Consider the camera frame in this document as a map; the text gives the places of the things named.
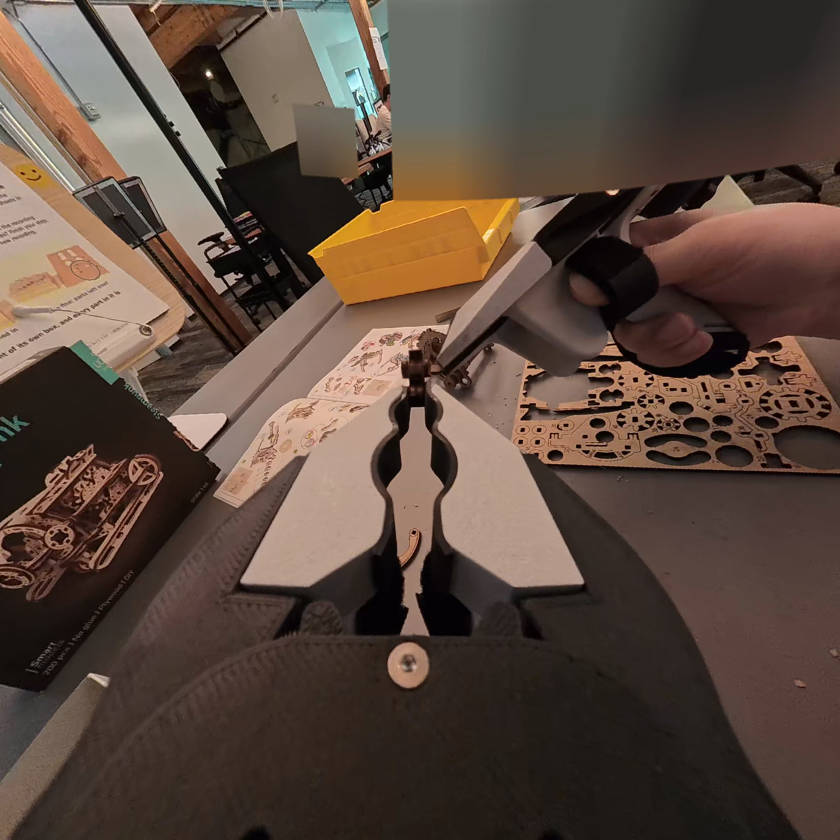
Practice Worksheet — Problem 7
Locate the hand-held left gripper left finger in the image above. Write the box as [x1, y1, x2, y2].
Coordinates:
[240, 387, 404, 636]

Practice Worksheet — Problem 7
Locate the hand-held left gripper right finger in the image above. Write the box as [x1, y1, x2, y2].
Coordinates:
[419, 384, 586, 636]

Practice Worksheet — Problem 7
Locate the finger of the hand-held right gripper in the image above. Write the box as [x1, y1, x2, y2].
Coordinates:
[436, 241, 552, 368]

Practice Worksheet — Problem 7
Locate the small wooden model part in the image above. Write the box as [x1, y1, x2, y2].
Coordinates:
[400, 350, 434, 401]

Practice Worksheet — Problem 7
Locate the black model kit box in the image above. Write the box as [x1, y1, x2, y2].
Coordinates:
[0, 341, 222, 692]

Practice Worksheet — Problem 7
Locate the person's right hand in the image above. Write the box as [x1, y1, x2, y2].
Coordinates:
[570, 202, 840, 368]

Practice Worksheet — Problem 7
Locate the wooden gear assembly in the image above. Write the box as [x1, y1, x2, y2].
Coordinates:
[418, 327, 494, 389]

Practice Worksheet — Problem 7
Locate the illustrated instruction booklet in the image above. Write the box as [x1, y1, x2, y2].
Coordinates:
[213, 326, 460, 506]

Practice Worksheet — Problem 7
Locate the yellow plastic bin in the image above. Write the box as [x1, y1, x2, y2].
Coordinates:
[308, 197, 521, 306]

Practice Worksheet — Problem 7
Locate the white card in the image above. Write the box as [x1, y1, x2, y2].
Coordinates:
[169, 412, 228, 452]

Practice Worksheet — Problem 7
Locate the black partition panel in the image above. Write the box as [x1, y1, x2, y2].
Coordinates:
[217, 144, 395, 283]

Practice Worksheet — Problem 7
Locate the black office chair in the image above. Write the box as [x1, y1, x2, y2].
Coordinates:
[199, 228, 309, 319]

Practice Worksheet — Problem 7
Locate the laser-cut wooden sheet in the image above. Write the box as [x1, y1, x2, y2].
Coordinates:
[512, 336, 840, 473]

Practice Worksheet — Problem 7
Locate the instruction poster board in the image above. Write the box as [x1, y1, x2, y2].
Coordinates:
[0, 143, 191, 388]

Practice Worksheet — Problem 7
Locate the black framed panel stand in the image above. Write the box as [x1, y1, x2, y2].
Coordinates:
[72, 176, 250, 355]

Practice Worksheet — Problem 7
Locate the black metal pole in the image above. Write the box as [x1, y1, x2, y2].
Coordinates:
[72, 0, 309, 290]

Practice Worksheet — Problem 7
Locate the wooden beam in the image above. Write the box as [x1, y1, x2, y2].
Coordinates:
[0, 13, 132, 191]

